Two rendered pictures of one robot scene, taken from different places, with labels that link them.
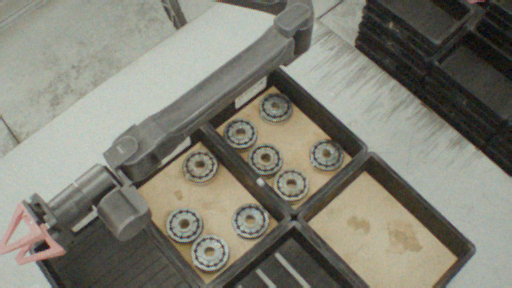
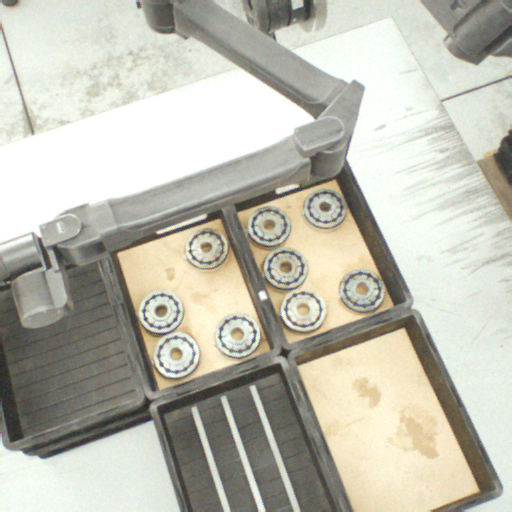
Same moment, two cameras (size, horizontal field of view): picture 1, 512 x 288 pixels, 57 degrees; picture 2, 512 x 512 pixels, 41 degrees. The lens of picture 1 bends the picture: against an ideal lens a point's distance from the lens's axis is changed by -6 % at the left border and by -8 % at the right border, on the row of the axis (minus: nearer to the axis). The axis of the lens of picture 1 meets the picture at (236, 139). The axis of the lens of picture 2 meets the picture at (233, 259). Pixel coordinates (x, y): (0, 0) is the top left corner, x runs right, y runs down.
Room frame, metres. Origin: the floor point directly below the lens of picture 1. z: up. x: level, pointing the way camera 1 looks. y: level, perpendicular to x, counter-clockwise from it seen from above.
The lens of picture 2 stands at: (0.09, -0.19, 2.31)
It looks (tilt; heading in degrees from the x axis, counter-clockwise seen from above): 68 degrees down; 24
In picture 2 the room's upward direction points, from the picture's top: 7 degrees counter-clockwise
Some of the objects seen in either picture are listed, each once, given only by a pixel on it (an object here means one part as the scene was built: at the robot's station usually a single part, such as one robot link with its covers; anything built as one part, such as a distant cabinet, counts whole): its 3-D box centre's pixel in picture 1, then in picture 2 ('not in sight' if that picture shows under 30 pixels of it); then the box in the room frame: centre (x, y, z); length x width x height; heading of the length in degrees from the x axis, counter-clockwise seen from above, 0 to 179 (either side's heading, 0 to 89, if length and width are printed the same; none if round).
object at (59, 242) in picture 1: (35, 241); not in sight; (0.24, 0.33, 1.44); 0.09 x 0.07 x 0.07; 129
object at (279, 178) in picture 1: (291, 184); (303, 309); (0.54, -0.14, 0.86); 0.10 x 0.10 x 0.01
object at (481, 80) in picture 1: (472, 92); not in sight; (1.13, -1.10, 0.31); 0.40 x 0.30 x 0.34; 38
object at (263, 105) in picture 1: (275, 106); (325, 207); (0.80, -0.13, 0.86); 0.10 x 0.10 x 0.01
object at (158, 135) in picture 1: (218, 90); (200, 193); (0.48, 0.02, 1.45); 0.43 x 0.06 x 0.11; 128
